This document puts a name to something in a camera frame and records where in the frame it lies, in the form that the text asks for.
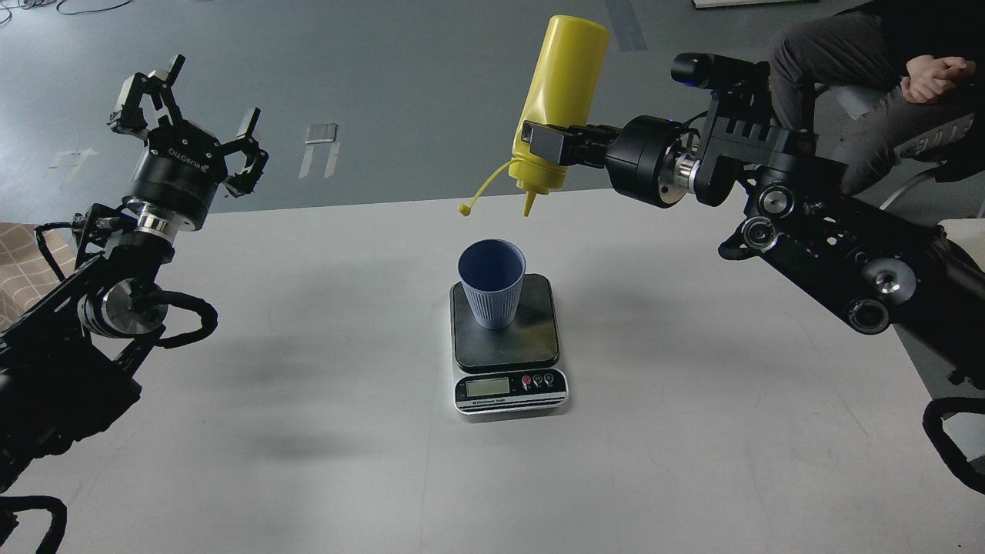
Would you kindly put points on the digital kitchen scale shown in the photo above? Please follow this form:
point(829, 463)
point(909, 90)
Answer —
point(510, 372)

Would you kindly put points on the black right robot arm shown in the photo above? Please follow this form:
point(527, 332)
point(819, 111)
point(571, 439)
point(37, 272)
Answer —
point(869, 268)

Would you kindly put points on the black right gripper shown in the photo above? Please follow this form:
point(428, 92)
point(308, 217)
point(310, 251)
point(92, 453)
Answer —
point(641, 159)

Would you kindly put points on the yellow squeeze bottle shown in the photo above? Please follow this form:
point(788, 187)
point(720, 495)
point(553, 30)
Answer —
point(561, 93)

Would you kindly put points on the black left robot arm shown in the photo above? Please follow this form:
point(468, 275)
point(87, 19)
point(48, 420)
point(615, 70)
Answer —
point(69, 363)

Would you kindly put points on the white side table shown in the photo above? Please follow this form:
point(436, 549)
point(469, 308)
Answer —
point(963, 230)

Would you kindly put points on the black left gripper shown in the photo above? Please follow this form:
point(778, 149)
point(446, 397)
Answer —
point(181, 173)

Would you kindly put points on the seated person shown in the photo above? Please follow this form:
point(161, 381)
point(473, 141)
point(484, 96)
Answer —
point(925, 58)

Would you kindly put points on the blue ribbed cup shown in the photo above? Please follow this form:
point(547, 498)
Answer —
point(491, 273)

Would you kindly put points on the grey floor plate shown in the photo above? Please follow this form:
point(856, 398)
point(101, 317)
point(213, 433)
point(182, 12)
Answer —
point(322, 133)

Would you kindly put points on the beige checkered cloth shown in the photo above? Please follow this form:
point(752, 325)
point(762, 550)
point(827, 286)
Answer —
point(26, 276)

